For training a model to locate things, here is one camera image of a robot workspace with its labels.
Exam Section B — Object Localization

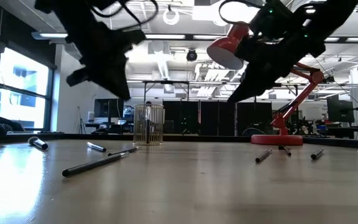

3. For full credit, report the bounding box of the large window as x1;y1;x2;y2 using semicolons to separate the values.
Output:
0;46;55;132

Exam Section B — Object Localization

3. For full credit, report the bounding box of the black metal frame stand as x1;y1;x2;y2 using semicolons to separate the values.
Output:
142;80;190;103

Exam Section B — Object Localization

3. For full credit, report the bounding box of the office chair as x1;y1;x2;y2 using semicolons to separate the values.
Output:
242;126;272;137

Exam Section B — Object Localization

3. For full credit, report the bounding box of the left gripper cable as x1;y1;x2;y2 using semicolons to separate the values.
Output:
90;0;160;31

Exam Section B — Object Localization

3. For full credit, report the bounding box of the dark office desk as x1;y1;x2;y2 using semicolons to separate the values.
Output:
326;126;358;140
85;122;135;135

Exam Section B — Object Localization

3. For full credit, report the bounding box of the gold wire brush holder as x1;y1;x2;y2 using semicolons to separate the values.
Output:
132;103;165;146

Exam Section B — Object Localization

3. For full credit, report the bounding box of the black aluminium table frame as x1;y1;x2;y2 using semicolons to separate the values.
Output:
0;133;358;150

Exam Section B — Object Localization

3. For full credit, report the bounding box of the white ring lamp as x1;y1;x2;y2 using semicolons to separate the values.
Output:
162;7;180;26

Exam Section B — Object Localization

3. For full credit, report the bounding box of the silver pen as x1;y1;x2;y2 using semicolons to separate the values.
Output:
86;141;108;153

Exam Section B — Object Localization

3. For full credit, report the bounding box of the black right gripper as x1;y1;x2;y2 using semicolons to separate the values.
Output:
227;34;326;103

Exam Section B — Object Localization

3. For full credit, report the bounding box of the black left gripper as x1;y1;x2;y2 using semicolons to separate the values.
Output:
65;18;147;100

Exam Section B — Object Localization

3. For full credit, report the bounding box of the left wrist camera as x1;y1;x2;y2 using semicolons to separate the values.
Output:
125;28;147;47

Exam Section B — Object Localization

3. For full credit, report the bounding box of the black computer monitor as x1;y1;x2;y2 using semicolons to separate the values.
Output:
326;94;355;124
93;98;125;119

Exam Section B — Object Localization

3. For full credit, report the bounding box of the lit computer screen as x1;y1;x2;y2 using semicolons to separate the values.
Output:
123;105;135;121

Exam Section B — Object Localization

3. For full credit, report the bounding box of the short silver-black marker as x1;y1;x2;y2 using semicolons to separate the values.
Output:
27;136;49;151

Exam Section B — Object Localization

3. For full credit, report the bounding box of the long black makeup brush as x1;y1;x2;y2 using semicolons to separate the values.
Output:
62;151;131;178

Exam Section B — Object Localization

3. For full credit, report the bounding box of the red desk lamp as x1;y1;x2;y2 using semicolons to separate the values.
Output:
206;22;335;146

